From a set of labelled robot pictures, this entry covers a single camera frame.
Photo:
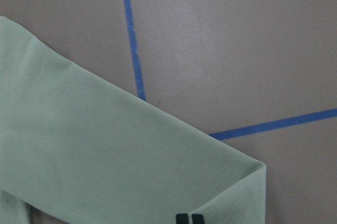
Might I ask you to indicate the olive green long-sleeve shirt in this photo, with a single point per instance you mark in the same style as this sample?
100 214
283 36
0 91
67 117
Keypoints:
82 150

